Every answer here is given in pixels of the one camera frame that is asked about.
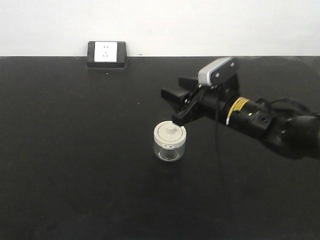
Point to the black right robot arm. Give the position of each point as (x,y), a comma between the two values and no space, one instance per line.
(284,125)

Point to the black white power socket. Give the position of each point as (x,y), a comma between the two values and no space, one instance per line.
(106,54)

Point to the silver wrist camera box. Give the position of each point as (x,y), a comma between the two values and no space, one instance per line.
(218,71)

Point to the glass jar with cream lid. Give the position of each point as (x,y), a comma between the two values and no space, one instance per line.
(169,141)

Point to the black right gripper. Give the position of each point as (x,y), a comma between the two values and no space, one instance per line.
(201,101)

